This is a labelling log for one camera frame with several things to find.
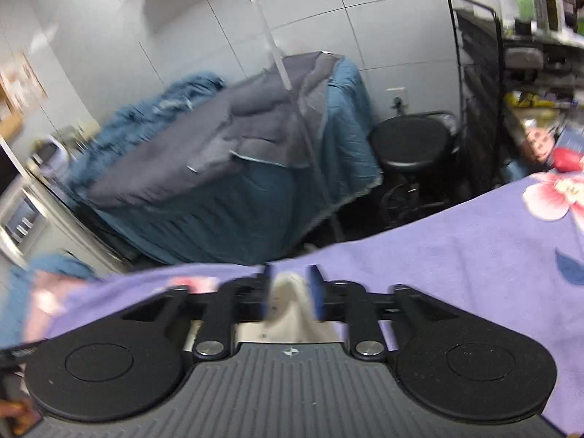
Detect grey padded cloth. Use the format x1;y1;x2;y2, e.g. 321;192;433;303
87;52;346;209

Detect blue quilt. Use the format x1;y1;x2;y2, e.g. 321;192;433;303
68;57;383;266

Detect beige polka dot shirt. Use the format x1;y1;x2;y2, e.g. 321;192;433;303
267;271;341;344

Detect black metal rack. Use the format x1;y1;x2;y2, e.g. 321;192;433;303
448;0;584;193

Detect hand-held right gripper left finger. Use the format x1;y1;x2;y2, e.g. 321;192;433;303
119;265;274;360

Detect red packet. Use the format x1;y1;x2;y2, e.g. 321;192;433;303
552;148;584;172

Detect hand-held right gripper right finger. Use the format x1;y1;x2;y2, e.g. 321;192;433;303
307;265;462;360

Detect purple floral bedsheet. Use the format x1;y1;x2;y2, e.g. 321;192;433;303
23;166;584;435

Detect white appliance with display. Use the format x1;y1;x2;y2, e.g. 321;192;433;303
29;139;70;180

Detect cork board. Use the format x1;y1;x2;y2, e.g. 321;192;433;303
0;52;49;140

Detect blue blanket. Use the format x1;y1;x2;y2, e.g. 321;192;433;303
0;254;97;348

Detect clear plastic pole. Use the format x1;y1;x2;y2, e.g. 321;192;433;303
238;0;344;243

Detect dark bottle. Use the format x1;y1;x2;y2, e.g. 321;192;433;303
545;0;567;32

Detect yellow packets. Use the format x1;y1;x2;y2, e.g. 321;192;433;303
506;91;584;111

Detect black round stool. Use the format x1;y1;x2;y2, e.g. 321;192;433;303
368;110;462;230

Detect white bottle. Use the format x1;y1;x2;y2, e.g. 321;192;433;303
497;0;517;29

